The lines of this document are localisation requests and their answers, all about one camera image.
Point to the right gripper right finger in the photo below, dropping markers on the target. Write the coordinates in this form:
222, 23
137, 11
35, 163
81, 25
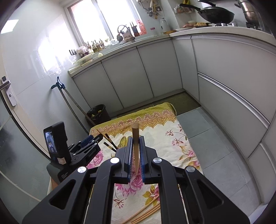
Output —
186, 195

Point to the steel pot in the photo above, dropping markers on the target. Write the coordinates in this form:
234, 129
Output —
248, 11

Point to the black wok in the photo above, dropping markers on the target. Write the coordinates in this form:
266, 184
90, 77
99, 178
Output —
213, 14

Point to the black chopstick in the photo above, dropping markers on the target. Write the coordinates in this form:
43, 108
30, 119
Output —
109, 146
109, 139

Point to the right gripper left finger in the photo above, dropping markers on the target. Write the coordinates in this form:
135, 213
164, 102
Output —
86, 195

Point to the white bowl on counter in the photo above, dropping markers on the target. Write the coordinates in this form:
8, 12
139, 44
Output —
85, 59

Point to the bamboo chopstick bottom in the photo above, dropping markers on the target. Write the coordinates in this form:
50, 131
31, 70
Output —
147, 214

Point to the white kettle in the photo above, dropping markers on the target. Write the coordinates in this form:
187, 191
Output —
164, 26

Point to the black trash bin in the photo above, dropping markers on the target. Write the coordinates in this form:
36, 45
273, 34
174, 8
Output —
98, 114

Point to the floral table cloth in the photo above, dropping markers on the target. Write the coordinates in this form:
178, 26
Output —
162, 132

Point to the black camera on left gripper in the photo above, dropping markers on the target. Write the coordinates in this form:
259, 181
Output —
56, 142

